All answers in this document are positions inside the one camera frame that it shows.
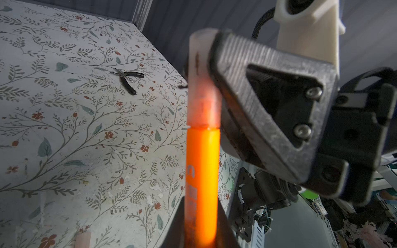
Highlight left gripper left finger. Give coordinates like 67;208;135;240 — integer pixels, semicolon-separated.
160;197;185;248

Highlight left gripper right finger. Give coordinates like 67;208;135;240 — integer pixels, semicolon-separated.
215;201;240;248

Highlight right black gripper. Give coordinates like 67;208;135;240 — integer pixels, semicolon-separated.
209;32;397;206

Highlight translucent pen cap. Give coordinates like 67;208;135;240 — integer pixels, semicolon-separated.
187;28;222;129
74;231;92;248

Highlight orange marker pen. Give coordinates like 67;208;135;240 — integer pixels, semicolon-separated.
184;128;220;248

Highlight small black pliers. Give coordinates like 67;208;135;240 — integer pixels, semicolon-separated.
108;68;145;96

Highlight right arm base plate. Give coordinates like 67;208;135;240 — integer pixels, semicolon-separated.
228;167;274;243

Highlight right black corrugated cable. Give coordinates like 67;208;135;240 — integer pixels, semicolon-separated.
252;7;277;41

